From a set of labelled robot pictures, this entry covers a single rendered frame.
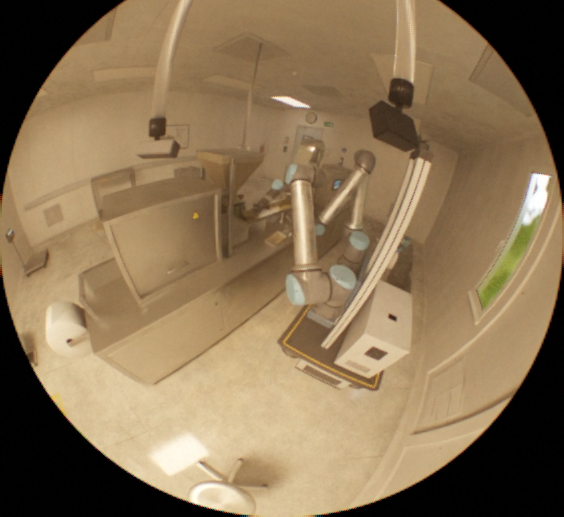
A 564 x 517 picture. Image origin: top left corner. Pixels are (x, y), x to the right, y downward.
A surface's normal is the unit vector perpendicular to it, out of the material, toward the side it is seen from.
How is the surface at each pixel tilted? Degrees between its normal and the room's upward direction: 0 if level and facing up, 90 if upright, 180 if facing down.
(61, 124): 90
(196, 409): 0
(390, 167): 90
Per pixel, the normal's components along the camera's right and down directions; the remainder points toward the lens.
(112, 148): 0.77, 0.43
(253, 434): 0.15, -0.84
